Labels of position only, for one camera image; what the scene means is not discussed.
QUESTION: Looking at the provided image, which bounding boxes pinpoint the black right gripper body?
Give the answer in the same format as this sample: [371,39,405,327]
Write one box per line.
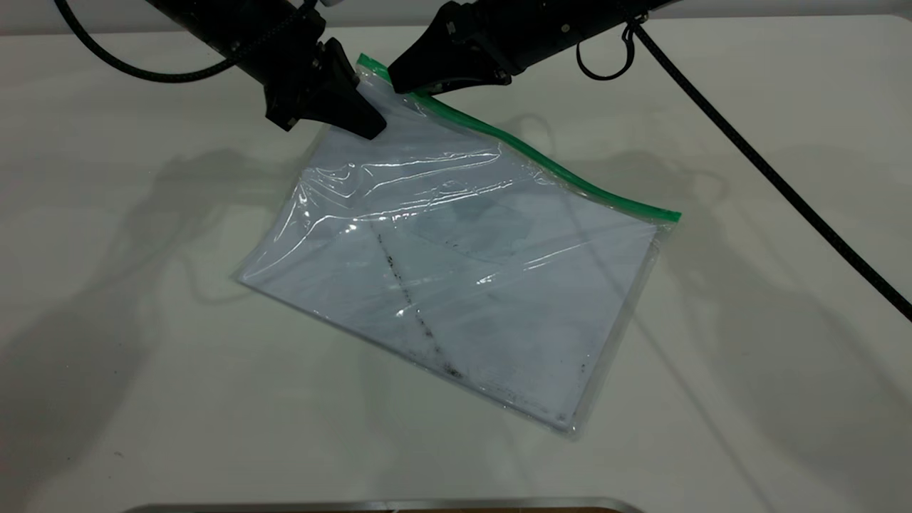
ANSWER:
[456,0,631,73]

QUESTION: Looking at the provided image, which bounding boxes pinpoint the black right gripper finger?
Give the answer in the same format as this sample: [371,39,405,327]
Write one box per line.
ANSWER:
[387,2,494,95]
[419,66,514,96]

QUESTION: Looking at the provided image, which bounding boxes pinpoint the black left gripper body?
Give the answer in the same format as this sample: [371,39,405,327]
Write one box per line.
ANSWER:
[228,4,328,97]

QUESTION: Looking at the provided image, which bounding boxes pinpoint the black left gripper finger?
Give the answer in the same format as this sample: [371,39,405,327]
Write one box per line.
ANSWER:
[265,70,388,140]
[318,38,361,90]

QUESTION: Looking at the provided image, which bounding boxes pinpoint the transparent bag with green zipper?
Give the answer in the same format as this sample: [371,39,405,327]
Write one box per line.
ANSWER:
[237,53,683,435]

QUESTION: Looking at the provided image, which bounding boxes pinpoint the thin black looped cable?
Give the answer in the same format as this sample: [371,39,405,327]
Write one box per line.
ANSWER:
[575,20,636,81]

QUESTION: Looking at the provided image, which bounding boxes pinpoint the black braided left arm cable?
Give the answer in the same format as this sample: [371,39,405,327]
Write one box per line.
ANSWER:
[54,0,239,83]

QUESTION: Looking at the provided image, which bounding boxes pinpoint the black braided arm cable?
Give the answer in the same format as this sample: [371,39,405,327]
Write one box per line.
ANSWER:
[54,0,239,83]
[627,20,912,323]

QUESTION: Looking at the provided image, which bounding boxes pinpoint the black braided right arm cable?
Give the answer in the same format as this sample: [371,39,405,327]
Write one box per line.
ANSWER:
[627,20,912,323]

